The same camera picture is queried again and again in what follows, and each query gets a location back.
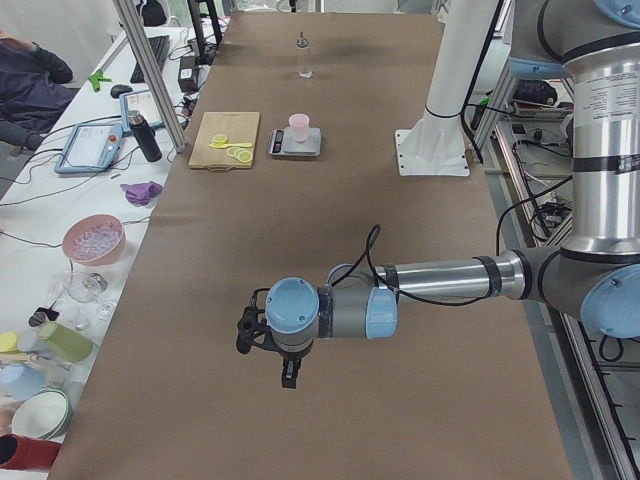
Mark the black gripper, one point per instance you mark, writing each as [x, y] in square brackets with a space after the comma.
[290, 358]

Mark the blue teach pendant far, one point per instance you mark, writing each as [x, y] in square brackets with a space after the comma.
[143, 103]

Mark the white green rimmed bowl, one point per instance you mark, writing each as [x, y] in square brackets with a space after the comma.
[46, 415]

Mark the black water bottle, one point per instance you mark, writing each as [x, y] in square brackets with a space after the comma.
[144, 136]

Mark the red cup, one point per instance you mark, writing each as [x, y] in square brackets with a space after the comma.
[25, 453]

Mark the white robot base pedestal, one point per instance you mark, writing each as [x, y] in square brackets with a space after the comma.
[435, 145]

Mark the digital kitchen scale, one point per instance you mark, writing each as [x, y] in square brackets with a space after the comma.
[282, 144]

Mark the lemon slice middle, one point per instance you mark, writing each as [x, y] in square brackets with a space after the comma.
[239, 151]

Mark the bamboo cutting board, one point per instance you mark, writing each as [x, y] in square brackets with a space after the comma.
[238, 126]

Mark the yellow cup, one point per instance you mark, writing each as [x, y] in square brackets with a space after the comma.
[9, 342]

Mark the glass sauce bottle metal spout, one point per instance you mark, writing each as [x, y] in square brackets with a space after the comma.
[303, 52]

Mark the pink bowl with ice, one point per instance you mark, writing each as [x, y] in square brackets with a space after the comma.
[96, 240]

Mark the blue teach pendant near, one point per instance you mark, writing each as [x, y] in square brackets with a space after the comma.
[90, 148]

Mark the seated person dark sweater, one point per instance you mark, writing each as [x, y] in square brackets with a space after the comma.
[34, 94]

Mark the blue teach pendant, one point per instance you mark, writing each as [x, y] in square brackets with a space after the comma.
[90, 148]
[143, 103]

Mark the green plastic clamp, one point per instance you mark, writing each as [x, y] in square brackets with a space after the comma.
[97, 78]

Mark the light blue cup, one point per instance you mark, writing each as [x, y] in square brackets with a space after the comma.
[22, 381]

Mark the lemon slice front bottom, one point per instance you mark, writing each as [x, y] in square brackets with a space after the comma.
[219, 139]

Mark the clear glass cup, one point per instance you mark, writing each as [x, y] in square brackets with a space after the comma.
[85, 287]

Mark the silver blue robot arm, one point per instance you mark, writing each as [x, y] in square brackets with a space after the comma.
[593, 276]

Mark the aluminium frame post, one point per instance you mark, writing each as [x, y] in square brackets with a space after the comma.
[142, 51]

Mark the purple cloth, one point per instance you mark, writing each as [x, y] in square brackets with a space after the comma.
[141, 194]

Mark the yellow plastic knife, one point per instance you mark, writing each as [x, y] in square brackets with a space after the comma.
[229, 145]

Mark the green cup lying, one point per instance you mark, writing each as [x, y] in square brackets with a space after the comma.
[66, 343]

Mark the black computer mouse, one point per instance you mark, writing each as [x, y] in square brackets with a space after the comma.
[119, 89]

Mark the black power adapter box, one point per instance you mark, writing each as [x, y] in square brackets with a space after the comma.
[188, 75]

